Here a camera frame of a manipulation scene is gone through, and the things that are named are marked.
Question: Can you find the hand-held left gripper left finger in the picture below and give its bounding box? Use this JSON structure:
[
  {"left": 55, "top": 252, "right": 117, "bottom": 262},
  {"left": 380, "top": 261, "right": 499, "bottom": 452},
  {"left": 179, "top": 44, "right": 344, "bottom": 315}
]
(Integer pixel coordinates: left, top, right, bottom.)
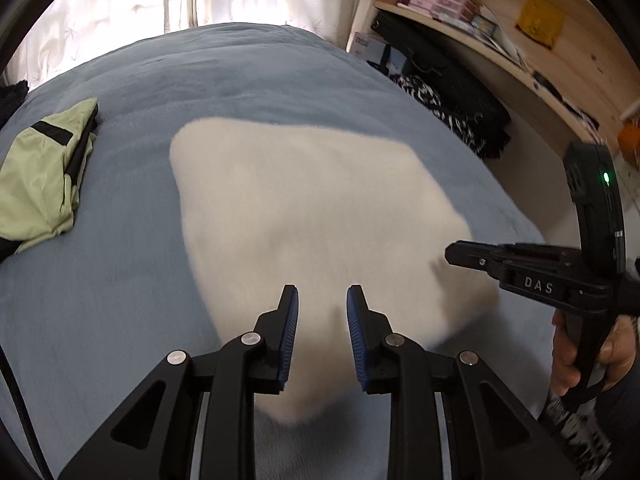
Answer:
[{"left": 57, "top": 284, "right": 300, "bottom": 480}]

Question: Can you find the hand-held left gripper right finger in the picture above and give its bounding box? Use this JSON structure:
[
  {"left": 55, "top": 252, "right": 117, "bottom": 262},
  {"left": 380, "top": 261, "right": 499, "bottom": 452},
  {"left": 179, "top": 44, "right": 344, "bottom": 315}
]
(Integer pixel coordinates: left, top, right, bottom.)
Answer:
[{"left": 346, "top": 284, "right": 581, "bottom": 480}]

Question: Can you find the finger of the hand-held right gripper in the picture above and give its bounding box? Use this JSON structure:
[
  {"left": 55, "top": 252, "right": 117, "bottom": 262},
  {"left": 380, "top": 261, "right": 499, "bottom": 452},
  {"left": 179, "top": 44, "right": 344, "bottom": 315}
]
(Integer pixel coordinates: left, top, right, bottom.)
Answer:
[{"left": 444, "top": 241, "right": 581, "bottom": 273}]

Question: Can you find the cream knitted cardigan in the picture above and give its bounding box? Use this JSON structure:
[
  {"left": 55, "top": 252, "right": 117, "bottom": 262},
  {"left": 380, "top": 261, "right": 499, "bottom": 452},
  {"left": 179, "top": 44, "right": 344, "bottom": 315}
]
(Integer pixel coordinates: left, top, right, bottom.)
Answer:
[{"left": 169, "top": 116, "right": 501, "bottom": 428}]

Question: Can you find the person's right hand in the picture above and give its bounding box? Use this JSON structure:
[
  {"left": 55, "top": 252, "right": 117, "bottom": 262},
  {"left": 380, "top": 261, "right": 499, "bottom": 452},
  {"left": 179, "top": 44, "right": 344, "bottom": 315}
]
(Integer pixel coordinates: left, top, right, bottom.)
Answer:
[{"left": 550, "top": 305, "right": 640, "bottom": 397}]

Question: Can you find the orange object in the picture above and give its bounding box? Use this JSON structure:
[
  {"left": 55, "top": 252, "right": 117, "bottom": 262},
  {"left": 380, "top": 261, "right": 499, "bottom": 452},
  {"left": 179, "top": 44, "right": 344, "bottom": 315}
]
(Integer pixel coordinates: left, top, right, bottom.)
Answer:
[{"left": 617, "top": 115, "right": 640, "bottom": 153}]

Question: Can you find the wooden shelf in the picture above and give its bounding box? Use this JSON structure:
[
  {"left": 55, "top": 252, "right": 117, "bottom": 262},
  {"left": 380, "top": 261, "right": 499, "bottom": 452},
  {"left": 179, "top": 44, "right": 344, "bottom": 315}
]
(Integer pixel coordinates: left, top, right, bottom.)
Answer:
[{"left": 345, "top": 0, "right": 640, "bottom": 171}]

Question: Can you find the black white zebra cloth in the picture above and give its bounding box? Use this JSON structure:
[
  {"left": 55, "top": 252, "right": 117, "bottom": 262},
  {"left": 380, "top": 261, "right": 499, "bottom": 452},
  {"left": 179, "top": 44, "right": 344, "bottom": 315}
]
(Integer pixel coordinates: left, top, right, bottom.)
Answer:
[{"left": 387, "top": 72, "right": 488, "bottom": 158}]

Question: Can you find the blue-grey bedspread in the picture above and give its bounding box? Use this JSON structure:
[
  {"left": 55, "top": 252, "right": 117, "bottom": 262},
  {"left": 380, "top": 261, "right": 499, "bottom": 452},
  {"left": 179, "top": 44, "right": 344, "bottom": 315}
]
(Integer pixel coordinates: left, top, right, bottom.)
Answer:
[{"left": 0, "top": 22, "right": 551, "bottom": 480}]

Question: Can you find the black bag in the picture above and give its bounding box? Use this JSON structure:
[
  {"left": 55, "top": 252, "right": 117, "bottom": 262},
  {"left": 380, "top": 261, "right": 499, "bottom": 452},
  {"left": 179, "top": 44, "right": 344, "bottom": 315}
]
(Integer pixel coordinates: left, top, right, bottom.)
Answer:
[{"left": 370, "top": 10, "right": 513, "bottom": 158}]

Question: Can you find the person's patterned clothing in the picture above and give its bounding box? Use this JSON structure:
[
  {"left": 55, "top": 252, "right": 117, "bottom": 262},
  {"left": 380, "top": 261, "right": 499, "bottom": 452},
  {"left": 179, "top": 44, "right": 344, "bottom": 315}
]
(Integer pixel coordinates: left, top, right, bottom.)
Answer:
[{"left": 540, "top": 390, "right": 616, "bottom": 471}]

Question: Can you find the yellow packet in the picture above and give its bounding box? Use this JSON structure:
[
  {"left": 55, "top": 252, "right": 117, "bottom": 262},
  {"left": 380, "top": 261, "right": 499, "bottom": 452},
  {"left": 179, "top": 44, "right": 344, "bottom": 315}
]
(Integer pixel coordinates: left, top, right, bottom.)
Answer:
[{"left": 515, "top": 0, "right": 566, "bottom": 51}]

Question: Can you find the stack of papers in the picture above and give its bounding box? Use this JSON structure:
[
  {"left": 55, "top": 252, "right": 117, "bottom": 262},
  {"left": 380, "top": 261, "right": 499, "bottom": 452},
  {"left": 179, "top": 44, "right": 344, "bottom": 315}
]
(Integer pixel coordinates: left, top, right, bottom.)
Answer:
[{"left": 470, "top": 5, "right": 531, "bottom": 68}]

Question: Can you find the stack of pink boxes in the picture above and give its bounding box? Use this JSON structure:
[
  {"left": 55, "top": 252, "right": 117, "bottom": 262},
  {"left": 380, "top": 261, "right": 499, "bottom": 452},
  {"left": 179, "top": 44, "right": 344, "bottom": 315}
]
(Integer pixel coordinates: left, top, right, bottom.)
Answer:
[{"left": 397, "top": 0, "right": 478, "bottom": 23}]

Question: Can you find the light green jacket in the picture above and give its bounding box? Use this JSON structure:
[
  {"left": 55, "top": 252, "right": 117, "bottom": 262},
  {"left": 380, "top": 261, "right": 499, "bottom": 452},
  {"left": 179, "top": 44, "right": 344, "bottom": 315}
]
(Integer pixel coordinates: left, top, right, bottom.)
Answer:
[{"left": 0, "top": 97, "right": 100, "bottom": 263}]

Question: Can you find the white sheer curtain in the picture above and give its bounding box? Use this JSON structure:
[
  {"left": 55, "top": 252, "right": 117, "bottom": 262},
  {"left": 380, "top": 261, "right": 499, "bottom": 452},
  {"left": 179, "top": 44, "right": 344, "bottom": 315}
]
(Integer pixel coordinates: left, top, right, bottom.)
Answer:
[{"left": 10, "top": 0, "right": 386, "bottom": 91}]

